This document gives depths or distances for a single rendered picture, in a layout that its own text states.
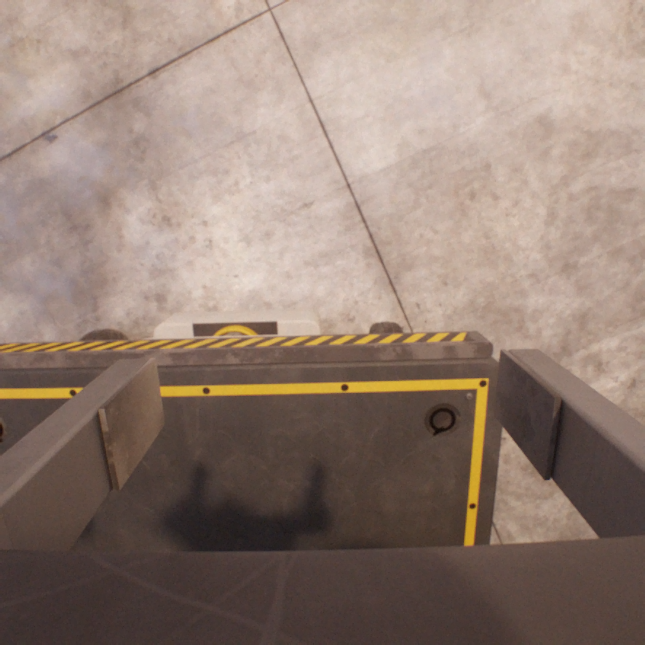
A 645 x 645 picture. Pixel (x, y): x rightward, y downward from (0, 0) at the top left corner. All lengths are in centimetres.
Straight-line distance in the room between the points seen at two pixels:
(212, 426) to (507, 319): 57
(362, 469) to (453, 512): 14
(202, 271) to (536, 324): 62
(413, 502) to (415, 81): 64
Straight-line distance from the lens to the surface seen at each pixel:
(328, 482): 59
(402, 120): 82
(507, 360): 16
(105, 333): 82
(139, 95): 88
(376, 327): 73
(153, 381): 17
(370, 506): 61
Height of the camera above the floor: 80
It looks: 75 degrees down
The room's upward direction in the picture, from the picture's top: 180 degrees counter-clockwise
